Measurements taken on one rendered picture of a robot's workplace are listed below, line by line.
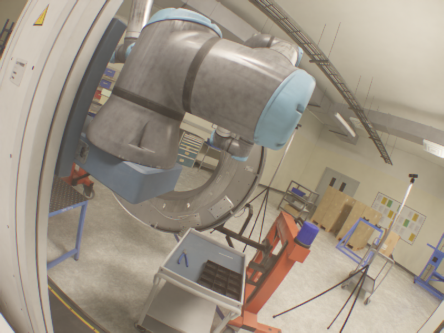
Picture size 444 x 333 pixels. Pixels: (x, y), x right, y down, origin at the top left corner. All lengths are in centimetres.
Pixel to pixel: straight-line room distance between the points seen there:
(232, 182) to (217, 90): 123
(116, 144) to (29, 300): 46
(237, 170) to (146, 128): 119
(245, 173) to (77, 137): 124
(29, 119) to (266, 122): 37
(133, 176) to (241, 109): 19
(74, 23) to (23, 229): 35
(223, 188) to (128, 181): 122
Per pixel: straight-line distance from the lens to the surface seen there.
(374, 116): 615
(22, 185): 41
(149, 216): 177
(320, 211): 765
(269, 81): 31
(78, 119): 40
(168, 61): 34
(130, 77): 37
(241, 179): 150
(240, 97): 30
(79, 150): 42
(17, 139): 43
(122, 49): 90
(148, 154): 34
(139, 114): 35
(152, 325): 152
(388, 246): 400
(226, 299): 111
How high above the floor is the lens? 138
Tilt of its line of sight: 8 degrees down
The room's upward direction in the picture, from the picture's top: 25 degrees clockwise
